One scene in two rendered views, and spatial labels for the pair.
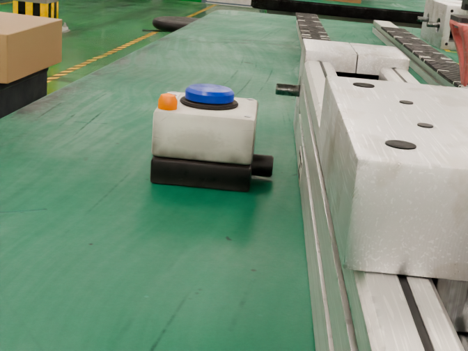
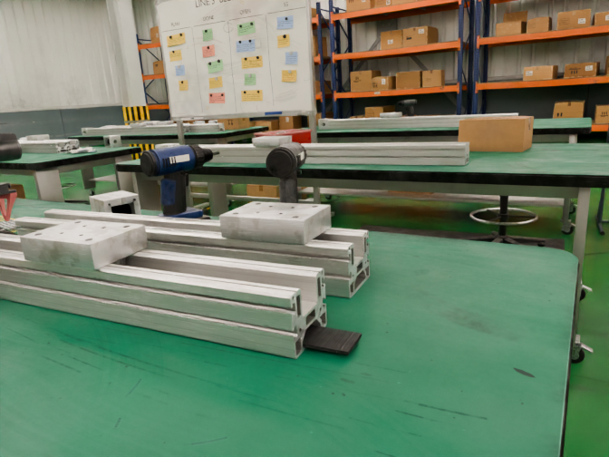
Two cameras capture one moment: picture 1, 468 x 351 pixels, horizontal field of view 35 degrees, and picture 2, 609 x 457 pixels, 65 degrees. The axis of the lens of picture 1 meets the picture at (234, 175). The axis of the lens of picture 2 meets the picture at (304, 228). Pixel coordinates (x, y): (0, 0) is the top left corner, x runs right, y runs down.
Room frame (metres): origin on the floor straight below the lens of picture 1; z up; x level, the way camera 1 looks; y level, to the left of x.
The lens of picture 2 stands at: (-0.33, 0.43, 1.09)
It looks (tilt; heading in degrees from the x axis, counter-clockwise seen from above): 16 degrees down; 295
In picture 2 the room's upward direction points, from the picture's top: 4 degrees counter-clockwise
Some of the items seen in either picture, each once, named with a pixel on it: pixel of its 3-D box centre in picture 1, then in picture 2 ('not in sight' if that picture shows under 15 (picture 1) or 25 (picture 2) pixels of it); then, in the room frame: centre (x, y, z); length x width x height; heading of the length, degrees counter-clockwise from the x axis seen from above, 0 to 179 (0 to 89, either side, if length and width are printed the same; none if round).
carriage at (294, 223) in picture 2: not in sight; (276, 228); (0.05, -0.28, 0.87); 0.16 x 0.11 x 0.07; 178
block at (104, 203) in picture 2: not in sight; (111, 214); (0.63, -0.46, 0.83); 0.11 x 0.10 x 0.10; 67
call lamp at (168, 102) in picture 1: (168, 100); not in sight; (0.56, 0.06, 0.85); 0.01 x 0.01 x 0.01
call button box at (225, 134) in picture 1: (216, 138); not in sight; (0.59, 0.02, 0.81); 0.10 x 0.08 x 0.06; 88
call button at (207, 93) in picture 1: (209, 99); not in sight; (0.59, 0.03, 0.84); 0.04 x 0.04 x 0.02
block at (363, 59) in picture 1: (336, 92); not in sight; (0.75, -0.10, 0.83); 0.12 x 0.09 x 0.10; 88
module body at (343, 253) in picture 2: not in sight; (169, 244); (0.30, -0.29, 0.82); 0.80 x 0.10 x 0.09; 178
